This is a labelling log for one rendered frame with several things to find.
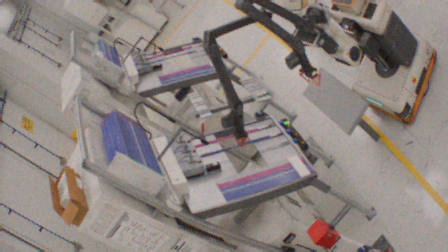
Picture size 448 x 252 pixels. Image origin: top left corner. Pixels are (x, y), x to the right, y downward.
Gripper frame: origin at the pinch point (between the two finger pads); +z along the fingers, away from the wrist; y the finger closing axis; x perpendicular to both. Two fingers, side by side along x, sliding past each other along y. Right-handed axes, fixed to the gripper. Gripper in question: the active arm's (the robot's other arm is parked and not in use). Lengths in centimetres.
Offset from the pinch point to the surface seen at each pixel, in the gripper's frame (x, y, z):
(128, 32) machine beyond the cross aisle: -15, -451, 72
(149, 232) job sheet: -69, 50, 7
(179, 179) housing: -43, 27, -7
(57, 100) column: -134, -284, 70
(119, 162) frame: -74, 39, -34
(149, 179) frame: -60, 39, -20
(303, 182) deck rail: 19, 49, 1
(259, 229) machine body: -2, 32, 43
